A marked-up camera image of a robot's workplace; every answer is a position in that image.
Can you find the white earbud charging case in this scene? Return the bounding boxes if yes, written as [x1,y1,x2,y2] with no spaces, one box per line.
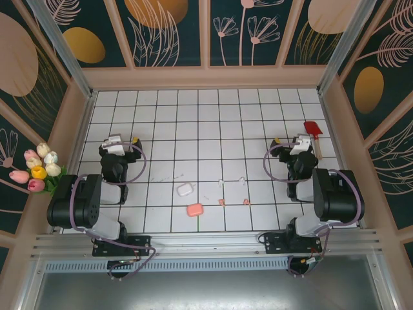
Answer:
[176,183,197,197]

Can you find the pink earbud charging case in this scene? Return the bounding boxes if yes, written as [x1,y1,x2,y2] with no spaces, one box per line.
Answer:
[186,202,205,218]

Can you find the artificial tulip bouquet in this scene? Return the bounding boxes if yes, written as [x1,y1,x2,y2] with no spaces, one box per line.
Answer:
[8,142,68,197]

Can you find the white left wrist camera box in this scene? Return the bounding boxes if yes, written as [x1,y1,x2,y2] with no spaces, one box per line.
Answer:
[102,135,125,154]

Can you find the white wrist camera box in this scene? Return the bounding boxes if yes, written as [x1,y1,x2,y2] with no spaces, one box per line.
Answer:
[102,135,125,154]
[289,135,312,156]

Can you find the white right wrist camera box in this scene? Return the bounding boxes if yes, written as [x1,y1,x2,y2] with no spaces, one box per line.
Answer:
[289,135,312,156]

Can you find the red spatula wooden handle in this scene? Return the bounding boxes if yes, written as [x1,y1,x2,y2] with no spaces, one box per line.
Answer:
[303,121,324,160]

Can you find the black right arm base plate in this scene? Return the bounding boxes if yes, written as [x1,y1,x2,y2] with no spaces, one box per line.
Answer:
[264,232,323,255]

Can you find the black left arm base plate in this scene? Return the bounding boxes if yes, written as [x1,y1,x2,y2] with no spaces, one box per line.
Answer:
[92,234,152,258]

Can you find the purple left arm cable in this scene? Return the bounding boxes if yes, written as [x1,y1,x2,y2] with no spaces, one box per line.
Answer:
[70,143,157,280]

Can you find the black round cable port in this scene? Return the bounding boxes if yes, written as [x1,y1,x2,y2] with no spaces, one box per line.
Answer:
[107,260,138,281]
[288,255,323,278]

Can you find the aluminium corner post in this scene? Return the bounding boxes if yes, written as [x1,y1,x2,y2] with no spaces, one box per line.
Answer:
[25,0,97,99]
[317,0,378,94]

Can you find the aluminium frame rail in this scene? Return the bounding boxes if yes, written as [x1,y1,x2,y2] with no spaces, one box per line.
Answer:
[30,228,385,260]

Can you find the grey slotted cable duct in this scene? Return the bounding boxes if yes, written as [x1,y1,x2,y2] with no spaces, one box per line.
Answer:
[43,255,291,274]

